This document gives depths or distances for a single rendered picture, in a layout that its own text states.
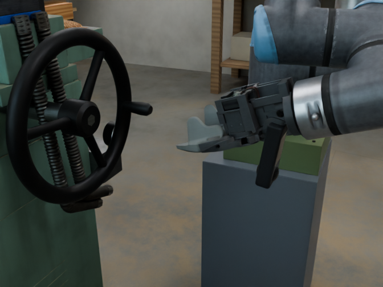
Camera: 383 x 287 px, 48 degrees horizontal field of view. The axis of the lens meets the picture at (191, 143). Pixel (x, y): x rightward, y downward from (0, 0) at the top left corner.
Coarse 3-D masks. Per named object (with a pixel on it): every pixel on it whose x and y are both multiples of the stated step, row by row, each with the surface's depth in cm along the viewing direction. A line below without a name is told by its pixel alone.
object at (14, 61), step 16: (48, 16) 74; (0, 32) 64; (16, 32) 67; (32, 32) 69; (0, 48) 65; (16, 48) 67; (0, 64) 66; (16, 64) 68; (64, 64) 77; (0, 80) 68
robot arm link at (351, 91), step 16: (368, 48) 60; (352, 64) 61; (368, 64) 58; (336, 80) 59; (352, 80) 57; (368, 80) 56; (336, 96) 58; (352, 96) 57; (368, 96) 56; (336, 112) 58; (352, 112) 57; (368, 112) 56; (336, 128) 60; (352, 128) 59; (368, 128) 59
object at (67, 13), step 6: (48, 6) 105; (54, 6) 106; (60, 6) 108; (66, 6) 110; (48, 12) 105; (54, 12) 107; (60, 12) 109; (66, 12) 110; (72, 12) 112; (66, 18) 111; (72, 18) 113
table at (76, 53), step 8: (72, 48) 92; (80, 48) 95; (88, 48) 97; (72, 56) 93; (80, 56) 95; (88, 56) 98; (72, 64) 80; (64, 72) 78; (72, 72) 80; (64, 80) 78; (72, 80) 80; (0, 88) 66; (8, 88) 67; (48, 88) 75; (0, 96) 66; (8, 96) 67; (0, 104) 67
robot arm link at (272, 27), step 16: (272, 0) 67; (288, 0) 66; (304, 0) 66; (320, 0) 68; (256, 16) 67; (272, 16) 66; (288, 16) 65; (304, 16) 65; (320, 16) 64; (256, 32) 66; (272, 32) 66; (288, 32) 65; (304, 32) 64; (320, 32) 64; (256, 48) 68; (272, 48) 66; (288, 48) 66; (304, 48) 65; (320, 48) 65; (288, 64) 70; (304, 64) 68; (320, 64) 67
